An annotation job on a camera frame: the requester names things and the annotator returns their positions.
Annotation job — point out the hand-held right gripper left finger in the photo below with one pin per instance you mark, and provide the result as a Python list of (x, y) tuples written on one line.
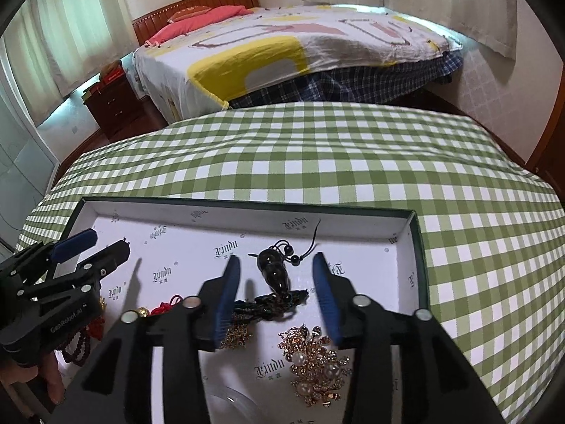
[(227, 302)]

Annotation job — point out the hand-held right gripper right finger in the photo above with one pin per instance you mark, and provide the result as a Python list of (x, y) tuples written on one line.
[(329, 304)]

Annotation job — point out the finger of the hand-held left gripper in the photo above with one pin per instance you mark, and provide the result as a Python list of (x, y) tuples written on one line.
[(75, 243), (108, 258)]

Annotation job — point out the gold rhinestone brooch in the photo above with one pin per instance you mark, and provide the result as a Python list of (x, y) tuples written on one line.
[(236, 335)]

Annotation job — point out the red knot charm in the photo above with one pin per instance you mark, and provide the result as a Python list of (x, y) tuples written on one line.
[(165, 307)]

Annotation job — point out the large pearl gold brooch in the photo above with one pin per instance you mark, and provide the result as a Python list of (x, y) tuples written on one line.
[(315, 366)]

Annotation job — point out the dark green cardboard box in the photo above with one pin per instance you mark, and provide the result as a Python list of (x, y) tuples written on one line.
[(176, 238)]

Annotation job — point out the white jade bangle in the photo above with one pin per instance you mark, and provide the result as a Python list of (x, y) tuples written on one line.
[(236, 399)]

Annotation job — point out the person's left hand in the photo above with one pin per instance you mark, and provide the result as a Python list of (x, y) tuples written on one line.
[(55, 377)]

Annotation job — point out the dark wooden nightstand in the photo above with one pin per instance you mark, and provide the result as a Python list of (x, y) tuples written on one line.
[(114, 106)]

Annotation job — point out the green checked tablecloth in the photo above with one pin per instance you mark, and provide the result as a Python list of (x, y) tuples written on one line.
[(353, 154)]

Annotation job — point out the red box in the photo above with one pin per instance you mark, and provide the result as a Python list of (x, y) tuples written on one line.
[(110, 74)]

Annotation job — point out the blue plaid bed sheet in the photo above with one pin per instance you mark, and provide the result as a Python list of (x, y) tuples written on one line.
[(375, 79)]

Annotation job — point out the wooden bed headboard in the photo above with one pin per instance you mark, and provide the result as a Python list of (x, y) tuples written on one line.
[(154, 20)]

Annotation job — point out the pink blanket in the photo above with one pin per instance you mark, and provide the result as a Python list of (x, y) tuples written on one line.
[(185, 26)]

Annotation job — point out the orange patterned pillow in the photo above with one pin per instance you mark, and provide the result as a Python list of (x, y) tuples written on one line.
[(190, 12)]

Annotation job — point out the bed with patterned cover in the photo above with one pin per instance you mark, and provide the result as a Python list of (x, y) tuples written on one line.
[(331, 39)]

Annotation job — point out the wooden door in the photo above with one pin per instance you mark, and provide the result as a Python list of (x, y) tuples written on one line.
[(549, 145)]

